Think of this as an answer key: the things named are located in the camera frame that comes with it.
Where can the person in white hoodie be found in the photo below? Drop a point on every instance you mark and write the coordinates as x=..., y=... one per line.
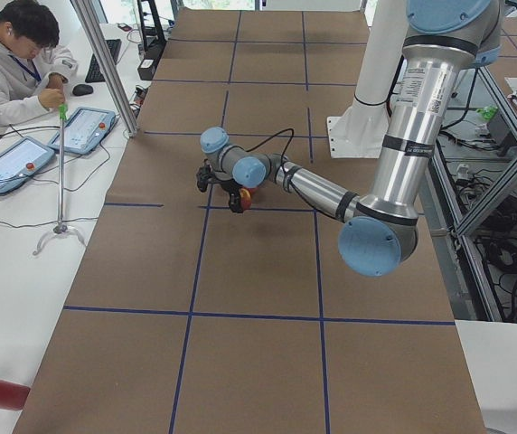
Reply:
x=33, y=66

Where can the black box computer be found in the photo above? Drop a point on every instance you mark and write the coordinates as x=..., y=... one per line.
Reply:
x=152, y=39

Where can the blue teach pendant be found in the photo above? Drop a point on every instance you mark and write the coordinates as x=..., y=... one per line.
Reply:
x=21, y=161
x=85, y=128

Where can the far blue teach pendant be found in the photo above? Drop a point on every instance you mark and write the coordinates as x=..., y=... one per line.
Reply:
x=85, y=128

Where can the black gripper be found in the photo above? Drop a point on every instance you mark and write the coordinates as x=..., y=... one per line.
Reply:
x=230, y=187

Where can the red yellow apple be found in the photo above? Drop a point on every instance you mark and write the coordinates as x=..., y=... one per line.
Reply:
x=245, y=198

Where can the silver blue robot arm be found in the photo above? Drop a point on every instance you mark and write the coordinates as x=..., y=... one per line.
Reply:
x=412, y=60

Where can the near blue teach pendant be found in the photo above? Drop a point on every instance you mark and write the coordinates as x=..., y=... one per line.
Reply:
x=21, y=161

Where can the green handled reacher grabber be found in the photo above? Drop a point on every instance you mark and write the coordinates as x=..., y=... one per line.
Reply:
x=61, y=230

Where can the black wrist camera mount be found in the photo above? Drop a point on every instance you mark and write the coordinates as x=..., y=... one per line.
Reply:
x=205, y=177

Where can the aluminium frame post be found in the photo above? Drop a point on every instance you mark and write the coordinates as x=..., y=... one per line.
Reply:
x=90, y=24

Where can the black computer mouse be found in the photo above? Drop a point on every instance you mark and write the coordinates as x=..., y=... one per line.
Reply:
x=82, y=89

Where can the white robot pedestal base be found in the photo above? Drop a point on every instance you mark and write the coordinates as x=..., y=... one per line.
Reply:
x=359, y=131

